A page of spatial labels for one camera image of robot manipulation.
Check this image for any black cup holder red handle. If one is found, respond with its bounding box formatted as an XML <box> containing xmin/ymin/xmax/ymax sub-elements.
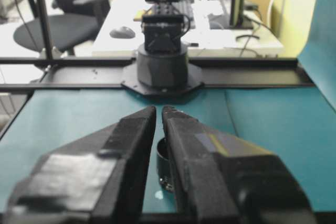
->
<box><xmin>156</xmin><ymin>137</ymin><xmax>175</xmax><ymax>194</ymax></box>

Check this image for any blue-green table cloth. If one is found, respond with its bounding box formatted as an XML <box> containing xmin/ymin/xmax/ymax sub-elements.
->
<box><xmin>0</xmin><ymin>87</ymin><xmax>336</xmax><ymax>214</ymax></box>

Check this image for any grey computer mouse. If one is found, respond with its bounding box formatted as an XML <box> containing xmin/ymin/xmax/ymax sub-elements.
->
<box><xmin>109</xmin><ymin>26</ymin><xmax>136</xmax><ymax>39</ymax></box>

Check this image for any white office desk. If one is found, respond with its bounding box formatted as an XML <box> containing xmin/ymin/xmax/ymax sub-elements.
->
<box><xmin>92</xmin><ymin>0</ymin><xmax>286</xmax><ymax>57</ymax></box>

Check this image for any black office chair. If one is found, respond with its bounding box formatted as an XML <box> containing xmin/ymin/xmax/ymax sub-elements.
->
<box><xmin>13</xmin><ymin>0</ymin><xmax>111</xmax><ymax>57</ymax></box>

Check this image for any black desk cable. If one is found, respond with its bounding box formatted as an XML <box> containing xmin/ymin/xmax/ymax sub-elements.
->
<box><xmin>236</xmin><ymin>6</ymin><xmax>279</xmax><ymax>57</ymax></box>

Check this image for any black aluminium frame rail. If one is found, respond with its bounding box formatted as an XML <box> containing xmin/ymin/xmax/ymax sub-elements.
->
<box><xmin>0</xmin><ymin>56</ymin><xmax>316</xmax><ymax>93</ymax></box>

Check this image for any black upright frame post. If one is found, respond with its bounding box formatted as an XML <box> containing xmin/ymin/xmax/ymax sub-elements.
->
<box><xmin>31</xmin><ymin>0</ymin><xmax>53</xmax><ymax>59</ymax></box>

